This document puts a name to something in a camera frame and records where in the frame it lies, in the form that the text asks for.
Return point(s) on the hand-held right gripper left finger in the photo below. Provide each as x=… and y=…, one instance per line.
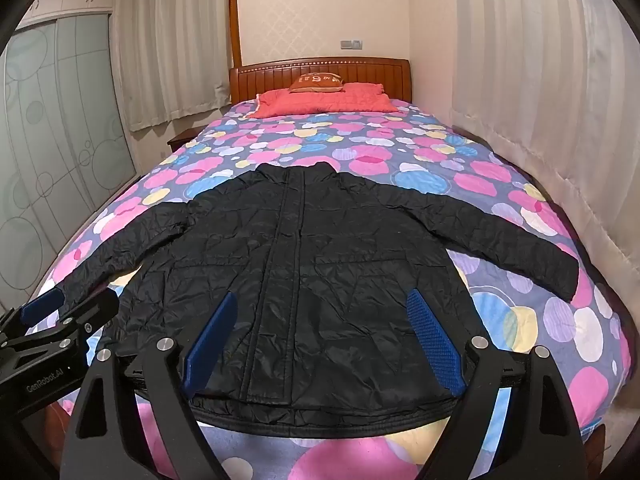
x=212, y=340

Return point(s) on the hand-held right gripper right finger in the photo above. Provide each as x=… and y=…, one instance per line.
x=435, y=340

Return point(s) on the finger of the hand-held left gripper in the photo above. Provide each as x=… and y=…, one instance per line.
x=92, y=310
x=42, y=305

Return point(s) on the black quilted jacket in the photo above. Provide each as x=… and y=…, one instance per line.
x=325, y=260

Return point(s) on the frosted glass wardrobe doors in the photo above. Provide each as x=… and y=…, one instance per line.
x=55, y=135

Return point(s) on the colourful dotted bedspread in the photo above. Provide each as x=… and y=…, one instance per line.
x=450, y=160

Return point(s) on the wooden nightstand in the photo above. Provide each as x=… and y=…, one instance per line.
x=182, y=140

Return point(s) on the red pillow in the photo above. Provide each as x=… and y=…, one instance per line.
x=325, y=102

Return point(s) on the wooden bed headboard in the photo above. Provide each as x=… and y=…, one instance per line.
x=280, y=72

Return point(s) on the cream window curtain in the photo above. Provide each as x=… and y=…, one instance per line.
x=170, y=45

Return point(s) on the orange patterned cushion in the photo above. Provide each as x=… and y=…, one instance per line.
x=317, y=83

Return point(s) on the cream wall curtain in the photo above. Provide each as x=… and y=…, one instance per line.
x=540, y=85

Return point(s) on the wall switch plate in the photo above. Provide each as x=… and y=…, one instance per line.
x=351, y=44

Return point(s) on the wooden wall post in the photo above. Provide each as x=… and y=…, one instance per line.
x=236, y=15

